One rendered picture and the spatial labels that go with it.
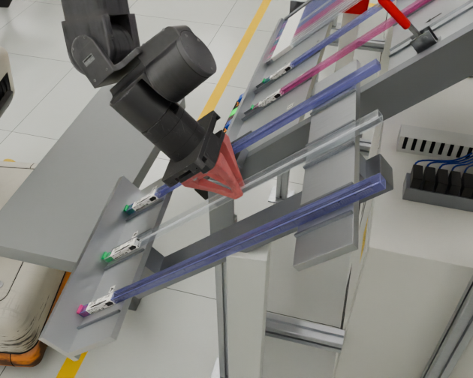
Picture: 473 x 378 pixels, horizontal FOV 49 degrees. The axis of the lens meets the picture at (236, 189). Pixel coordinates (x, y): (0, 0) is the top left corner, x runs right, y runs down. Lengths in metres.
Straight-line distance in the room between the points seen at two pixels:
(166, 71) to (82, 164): 0.72
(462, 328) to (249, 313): 0.48
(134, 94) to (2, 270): 1.01
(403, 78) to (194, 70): 0.35
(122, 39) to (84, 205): 0.59
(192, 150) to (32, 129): 1.89
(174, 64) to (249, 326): 0.49
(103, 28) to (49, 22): 2.76
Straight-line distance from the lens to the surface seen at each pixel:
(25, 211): 1.20
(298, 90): 1.06
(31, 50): 3.11
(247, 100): 1.20
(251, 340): 0.94
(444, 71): 0.81
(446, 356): 1.26
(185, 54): 0.57
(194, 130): 0.64
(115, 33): 0.64
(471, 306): 1.11
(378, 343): 1.32
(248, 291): 0.82
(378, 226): 1.10
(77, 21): 0.64
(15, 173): 1.82
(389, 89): 0.82
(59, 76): 2.83
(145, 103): 0.62
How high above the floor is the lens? 1.40
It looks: 44 degrees down
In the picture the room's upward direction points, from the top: straight up
